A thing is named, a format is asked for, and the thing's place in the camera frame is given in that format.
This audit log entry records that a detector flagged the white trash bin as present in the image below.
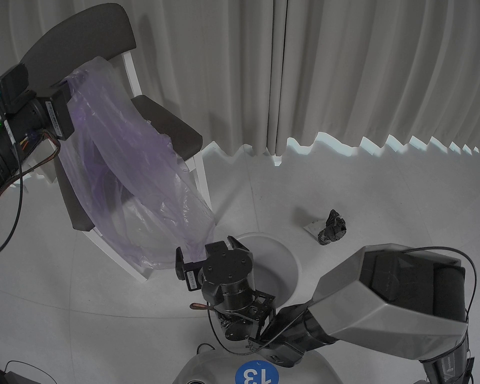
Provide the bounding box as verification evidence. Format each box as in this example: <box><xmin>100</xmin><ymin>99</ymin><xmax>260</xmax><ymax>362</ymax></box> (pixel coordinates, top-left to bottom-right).
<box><xmin>225</xmin><ymin>231</ymin><xmax>303</xmax><ymax>305</ymax></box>

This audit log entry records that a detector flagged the purple plastic bag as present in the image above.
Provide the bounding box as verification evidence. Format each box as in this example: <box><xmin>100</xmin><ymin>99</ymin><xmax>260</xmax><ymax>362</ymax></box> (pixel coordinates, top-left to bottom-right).
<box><xmin>56</xmin><ymin>55</ymin><xmax>219</xmax><ymax>271</ymax></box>

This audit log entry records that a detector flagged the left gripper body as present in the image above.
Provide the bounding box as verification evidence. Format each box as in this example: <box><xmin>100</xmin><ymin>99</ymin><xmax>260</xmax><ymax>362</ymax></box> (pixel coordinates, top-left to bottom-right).
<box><xmin>0</xmin><ymin>88</ymin><xmax>76</xmax><ymax>151</ymax></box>

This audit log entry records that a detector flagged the white curtain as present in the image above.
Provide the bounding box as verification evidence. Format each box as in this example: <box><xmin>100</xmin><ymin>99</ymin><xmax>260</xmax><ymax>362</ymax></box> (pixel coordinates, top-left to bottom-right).
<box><xmin>0</xmin><ymin>0</ymin><xmax>289</xmax><ymax>185</ymax></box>
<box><xmin>275</xmin><ymin>0</ymin><xmax>480</xmax><ymax>158</ymax></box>

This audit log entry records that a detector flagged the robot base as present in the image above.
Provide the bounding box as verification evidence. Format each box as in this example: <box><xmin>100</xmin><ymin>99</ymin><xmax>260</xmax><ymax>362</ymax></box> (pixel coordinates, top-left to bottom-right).
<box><xmin>175</xmin><ymin>349</ymin><xmax>340</xmax><ymax>384</ymax></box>

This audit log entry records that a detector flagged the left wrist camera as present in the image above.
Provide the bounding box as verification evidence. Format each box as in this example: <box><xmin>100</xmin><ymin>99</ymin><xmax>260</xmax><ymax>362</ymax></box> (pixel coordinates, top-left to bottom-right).
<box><xmin>0</xmin><ymin>63</ymin><xmax>31</xmax><ymax>109</ymax></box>

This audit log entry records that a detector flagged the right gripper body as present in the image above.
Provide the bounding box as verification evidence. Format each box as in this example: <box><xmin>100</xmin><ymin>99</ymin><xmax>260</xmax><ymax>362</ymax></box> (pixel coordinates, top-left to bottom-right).
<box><xmin>175</xmin><ymin>245</ymin><xmax>206</xmax><ymax>293</ymax></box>

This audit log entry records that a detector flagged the dark grey white-framed chair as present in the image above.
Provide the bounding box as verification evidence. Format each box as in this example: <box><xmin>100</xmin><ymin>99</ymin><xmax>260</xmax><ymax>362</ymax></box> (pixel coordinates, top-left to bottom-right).
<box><xmin>18</xmin><ymin>4</ymin><xmax>216</xmax><ymax>284</ymax></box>

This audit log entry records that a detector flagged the black plastic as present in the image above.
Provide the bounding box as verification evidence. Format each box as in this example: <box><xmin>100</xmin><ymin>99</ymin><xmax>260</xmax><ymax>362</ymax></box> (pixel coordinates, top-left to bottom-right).
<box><xmin>317</xmin><ymin>209</ymin><xmax>348</xmax><ymax>247</ymax></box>

